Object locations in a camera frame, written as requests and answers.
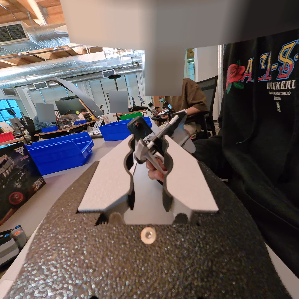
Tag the person's black printed hoodie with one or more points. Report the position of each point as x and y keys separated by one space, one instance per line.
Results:
x=257 y=140

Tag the person's right hand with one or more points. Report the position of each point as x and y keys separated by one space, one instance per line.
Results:
x=154 y=172

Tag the tablet on stand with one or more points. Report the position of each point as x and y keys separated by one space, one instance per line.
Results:
x=15 y=122

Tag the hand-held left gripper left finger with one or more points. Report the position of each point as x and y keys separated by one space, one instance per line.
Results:
x=105 y=182

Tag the medium blue plastic bin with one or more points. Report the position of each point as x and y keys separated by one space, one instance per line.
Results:
x=116 y=132

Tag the black pole lamp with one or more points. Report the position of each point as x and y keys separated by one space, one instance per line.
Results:
x=114 y=76

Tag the red plastic bin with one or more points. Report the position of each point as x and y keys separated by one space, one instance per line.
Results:
x=6 y=137

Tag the white laptop stand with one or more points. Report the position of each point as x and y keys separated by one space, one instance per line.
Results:
x=98 y=127

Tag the wooden table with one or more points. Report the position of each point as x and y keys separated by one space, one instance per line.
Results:
x=70 y=129

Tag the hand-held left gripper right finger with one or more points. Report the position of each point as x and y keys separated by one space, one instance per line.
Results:
x=189 y=184

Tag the long silver air duct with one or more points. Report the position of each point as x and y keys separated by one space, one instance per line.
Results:
x=58 y=69

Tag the curved grey board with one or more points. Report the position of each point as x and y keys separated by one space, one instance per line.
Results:
x=79 y=95

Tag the grey ceiling vent unit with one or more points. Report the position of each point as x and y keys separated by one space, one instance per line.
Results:
x=14 y=32

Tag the short silver air duct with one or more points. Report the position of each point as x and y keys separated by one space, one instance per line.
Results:
x=46 y=37

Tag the black computer monitor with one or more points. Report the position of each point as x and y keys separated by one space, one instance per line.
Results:
x=67 y=106

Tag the small dark toy box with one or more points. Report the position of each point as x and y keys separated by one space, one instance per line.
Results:
x=64 y=122

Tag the small blue plastic bin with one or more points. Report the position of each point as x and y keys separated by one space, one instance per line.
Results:
x=80 y=122
x=49 y=129

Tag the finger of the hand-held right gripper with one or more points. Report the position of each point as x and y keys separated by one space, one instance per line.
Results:
x=183 y=130
x=170 y=125

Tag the black grey toy truck chassis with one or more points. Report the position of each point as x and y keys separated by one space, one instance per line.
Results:
x=17 y=236

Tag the green plastic bin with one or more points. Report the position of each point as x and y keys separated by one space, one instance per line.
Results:
x=130 y=116

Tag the black toy truck box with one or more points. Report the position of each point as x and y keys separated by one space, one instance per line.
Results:
x=16 y=177

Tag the person's right forearm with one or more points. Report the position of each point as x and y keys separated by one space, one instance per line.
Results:
x=208 y=151

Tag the blue lit window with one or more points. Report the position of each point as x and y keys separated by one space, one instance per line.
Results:
x=9 y=109

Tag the black mesh office chair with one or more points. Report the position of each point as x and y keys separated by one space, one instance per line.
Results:
x=208 y=88

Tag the large blue plastic bin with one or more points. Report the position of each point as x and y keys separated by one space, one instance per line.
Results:
x=58 y=154

